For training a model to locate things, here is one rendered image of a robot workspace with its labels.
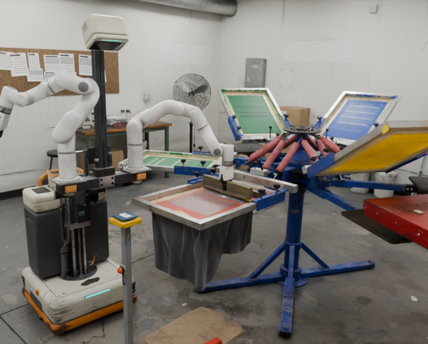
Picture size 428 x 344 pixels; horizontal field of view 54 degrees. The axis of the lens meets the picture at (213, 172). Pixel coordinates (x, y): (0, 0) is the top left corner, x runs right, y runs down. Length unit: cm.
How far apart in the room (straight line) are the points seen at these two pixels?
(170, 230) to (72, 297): 88
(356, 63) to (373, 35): 45
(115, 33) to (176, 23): 514
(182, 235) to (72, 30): 437
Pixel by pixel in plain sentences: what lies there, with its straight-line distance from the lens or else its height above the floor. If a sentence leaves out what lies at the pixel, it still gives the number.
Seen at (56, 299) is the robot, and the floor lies 28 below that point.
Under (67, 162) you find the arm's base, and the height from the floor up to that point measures 124.
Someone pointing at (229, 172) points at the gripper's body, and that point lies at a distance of 268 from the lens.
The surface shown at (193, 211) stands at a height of 96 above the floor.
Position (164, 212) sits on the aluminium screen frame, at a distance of 237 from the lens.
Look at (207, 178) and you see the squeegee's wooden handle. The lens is 281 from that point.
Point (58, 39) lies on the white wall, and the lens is 622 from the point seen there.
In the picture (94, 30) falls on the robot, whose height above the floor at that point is 195.
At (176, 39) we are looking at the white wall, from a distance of 747.
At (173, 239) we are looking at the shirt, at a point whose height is 77.
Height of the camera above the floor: 179
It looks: 15 degrees down
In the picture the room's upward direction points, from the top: 2 degrees clockwise
